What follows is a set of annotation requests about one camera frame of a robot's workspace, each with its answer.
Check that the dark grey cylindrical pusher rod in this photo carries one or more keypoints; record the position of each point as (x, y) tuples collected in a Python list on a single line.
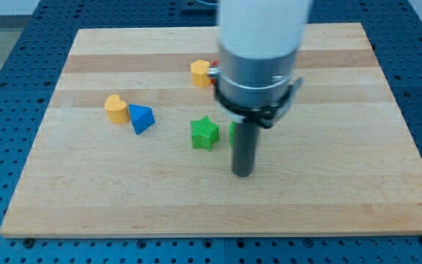
[(244, 148)]

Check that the green star block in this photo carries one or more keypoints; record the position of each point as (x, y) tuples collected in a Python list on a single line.
[(204, 133)]

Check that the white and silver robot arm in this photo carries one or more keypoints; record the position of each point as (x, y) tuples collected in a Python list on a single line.
[(258, 42)]

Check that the yellow heart block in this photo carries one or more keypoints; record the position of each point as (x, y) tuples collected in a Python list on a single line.
[(116, 109)]

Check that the blue perforated metal base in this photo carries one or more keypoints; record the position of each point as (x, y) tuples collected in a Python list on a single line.
[(29, 76)]

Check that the wooden board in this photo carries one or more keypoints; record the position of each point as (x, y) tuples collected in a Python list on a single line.
[(341, 162)]

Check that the yellow pentagon block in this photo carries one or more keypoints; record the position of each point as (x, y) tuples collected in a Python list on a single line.
[(199, 73)]

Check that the green circle block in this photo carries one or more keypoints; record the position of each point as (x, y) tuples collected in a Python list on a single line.
[(232, 127)]

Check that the blue triangle block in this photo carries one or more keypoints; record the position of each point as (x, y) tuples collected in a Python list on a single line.
[(142, 117)]

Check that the red block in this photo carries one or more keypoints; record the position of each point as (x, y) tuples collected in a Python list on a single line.
[(214, 64)]

